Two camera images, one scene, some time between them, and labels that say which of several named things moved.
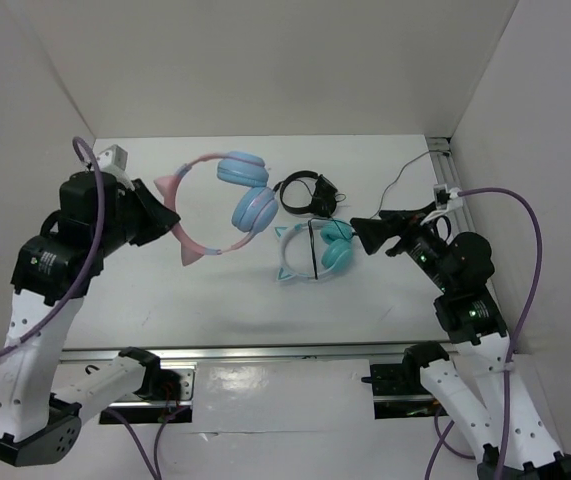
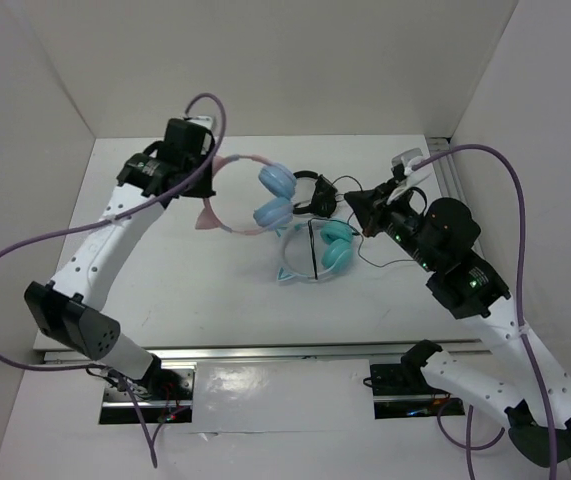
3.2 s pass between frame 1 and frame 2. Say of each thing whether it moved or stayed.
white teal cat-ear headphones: stayed
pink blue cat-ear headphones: moved
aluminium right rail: stayed
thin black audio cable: moved
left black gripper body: moved
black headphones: stayed
